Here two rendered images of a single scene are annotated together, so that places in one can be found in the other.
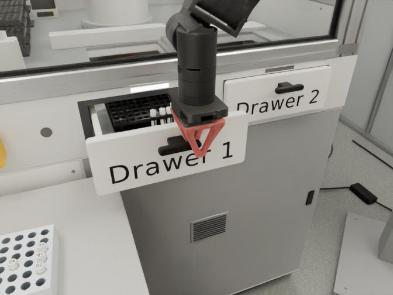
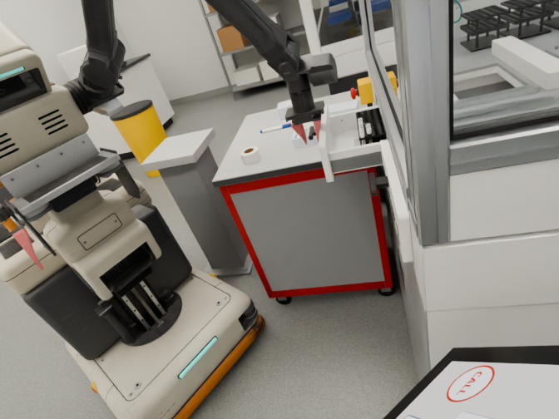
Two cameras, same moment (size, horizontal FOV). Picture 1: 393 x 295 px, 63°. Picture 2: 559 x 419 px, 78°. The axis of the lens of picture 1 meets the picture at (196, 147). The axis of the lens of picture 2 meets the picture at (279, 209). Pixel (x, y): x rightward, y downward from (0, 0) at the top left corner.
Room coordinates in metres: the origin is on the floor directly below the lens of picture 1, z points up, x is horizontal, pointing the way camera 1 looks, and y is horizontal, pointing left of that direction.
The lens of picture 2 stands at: (0.92, -0.78, 1.30)
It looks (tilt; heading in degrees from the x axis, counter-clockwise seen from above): 33 degrees down; 130
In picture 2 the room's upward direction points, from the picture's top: 19 degrees counter-clockwise
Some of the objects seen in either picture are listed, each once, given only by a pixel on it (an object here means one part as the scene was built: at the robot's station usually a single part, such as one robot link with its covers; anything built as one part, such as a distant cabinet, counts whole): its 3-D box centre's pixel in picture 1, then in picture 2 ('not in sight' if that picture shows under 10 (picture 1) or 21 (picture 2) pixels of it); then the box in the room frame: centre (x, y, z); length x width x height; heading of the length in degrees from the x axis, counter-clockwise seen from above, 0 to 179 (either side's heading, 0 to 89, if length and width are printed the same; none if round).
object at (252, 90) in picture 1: (278, 95); (394, 194); (0.74, -0.20, 0.87); 0.29 x 0.02 x 0.11; 111
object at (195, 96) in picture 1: (196, 86); (302, 101); (0.46, 0.00, 1.01); 0.10 x 0.07 x 0.07; 21
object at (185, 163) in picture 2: not in sight; (208, 208); (-0.41, 0.26, 0.38); 0.30 x 0.30 x 0.76; 18
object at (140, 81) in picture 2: not in sight; (114, 96); (-3.12, 1.84, 0.61); 1.15 x 0.72 x 1.22; 108
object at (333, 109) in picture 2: not in sight; (342, 107); (0.34, 0.52, 0.77); 0.13 x 0.09 x 0.02; 13
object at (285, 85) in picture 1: (286, 86); (378, 183); (0.71, -0.21, 0.91); 0.07 x 0.04 x 0.01; 111
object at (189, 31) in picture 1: (195, 45); (299, 78); (0.47, 0.00, 1.07); 0.07 x 0.06 x 0.07; 15
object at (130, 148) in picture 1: (173, 151); (327, 140); (0.49, 0.04, 0.87); 0.29 x 0.02 x 0.11; 111
